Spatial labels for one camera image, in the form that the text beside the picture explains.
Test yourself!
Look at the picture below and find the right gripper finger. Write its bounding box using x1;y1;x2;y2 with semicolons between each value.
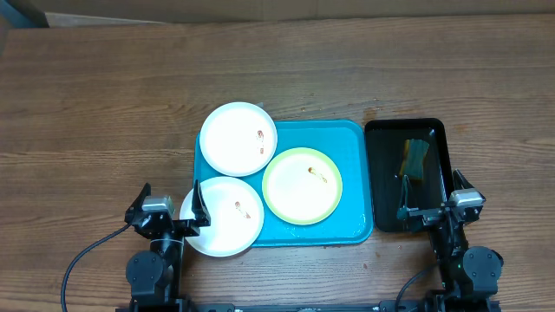
396;175;416;219
452;169;474;191

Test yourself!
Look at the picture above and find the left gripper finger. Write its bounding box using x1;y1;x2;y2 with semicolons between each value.
191;179;211;227
125;183;151;217

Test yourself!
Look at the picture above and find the white plate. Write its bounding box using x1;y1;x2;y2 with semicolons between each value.
186;176;264;257
199;101;278;177

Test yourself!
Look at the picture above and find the green yellow sponge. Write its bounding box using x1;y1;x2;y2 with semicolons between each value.
399;139;429;180

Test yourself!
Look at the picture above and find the yellow-green rimmed plate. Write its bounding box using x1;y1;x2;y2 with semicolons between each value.
262;147;343;225

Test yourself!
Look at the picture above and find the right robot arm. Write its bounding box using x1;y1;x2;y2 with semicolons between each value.
393;170;504;311

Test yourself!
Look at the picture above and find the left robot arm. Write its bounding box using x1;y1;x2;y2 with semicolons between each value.
124;181;211;312

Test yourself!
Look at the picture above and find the black plastic tray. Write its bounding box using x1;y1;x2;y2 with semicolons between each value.
364;118;454;232

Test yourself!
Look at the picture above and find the teal plastic tray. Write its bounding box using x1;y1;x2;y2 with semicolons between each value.
193;120;373;247

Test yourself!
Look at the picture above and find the right black cable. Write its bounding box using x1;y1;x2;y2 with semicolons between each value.
394;259;443;304

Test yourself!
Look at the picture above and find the black cable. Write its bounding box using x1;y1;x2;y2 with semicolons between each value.
394;259;443;304
60;223;134;312

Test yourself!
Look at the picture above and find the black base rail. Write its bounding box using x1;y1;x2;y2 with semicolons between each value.
115;298;434;312

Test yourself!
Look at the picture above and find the left black cable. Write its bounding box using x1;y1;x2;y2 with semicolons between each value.
60;223;134;312

